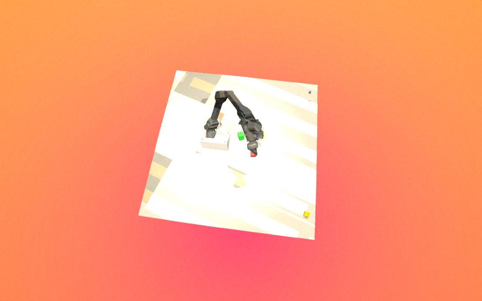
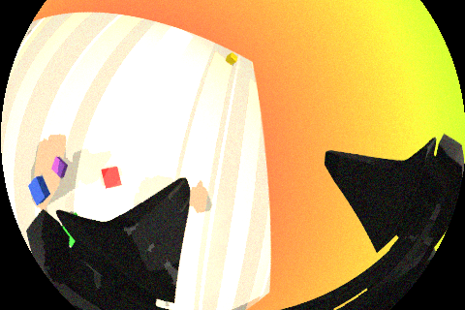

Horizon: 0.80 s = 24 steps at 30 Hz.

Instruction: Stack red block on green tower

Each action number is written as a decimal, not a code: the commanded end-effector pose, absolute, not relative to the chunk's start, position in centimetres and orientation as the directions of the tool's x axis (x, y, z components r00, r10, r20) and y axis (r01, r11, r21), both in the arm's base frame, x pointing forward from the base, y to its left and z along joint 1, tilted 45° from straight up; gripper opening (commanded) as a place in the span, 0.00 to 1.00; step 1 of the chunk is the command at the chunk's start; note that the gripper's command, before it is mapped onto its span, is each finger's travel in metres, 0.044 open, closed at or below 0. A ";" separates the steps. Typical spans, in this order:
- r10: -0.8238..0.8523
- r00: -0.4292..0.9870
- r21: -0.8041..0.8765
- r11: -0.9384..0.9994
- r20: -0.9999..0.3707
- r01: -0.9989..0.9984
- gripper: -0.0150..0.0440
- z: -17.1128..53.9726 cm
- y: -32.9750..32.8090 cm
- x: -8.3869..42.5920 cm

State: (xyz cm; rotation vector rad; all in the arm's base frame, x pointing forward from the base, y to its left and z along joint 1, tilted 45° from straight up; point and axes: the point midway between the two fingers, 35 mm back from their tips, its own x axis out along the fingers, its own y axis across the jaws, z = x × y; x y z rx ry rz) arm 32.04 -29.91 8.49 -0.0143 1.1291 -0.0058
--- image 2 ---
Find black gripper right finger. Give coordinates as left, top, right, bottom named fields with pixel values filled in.
left=325, top=137, right=437, bottom=253

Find purple block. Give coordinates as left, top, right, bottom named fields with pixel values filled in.
left=51, top=156, right=67, bottom=177

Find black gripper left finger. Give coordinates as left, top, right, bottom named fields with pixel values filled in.
left=55, top=177, right=191, bottom=303

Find blue block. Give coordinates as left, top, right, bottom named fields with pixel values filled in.
left=28, top=175, right=50, bottom=205

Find red block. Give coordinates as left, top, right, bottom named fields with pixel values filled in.
left=101, top=167, right=121, bottom=189

